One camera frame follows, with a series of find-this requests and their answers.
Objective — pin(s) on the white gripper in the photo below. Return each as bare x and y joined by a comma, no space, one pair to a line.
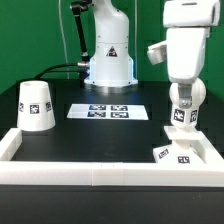
185,59

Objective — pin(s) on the white lamp bulb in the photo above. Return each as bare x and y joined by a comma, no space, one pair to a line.
186,100

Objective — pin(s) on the white lamp base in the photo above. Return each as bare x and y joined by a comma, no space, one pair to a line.
179,151

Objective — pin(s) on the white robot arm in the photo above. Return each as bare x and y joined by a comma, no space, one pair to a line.
111,67

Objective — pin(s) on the white lamp shade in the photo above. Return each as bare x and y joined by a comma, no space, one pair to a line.
35,110

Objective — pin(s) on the white marker sheet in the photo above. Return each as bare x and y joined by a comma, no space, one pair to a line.
107,111

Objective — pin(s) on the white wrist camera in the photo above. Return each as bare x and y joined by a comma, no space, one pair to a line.
191,13

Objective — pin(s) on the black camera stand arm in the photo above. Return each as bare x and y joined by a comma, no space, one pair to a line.
77,7

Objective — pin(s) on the white U-shaped frame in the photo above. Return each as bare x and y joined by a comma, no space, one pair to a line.
210,174

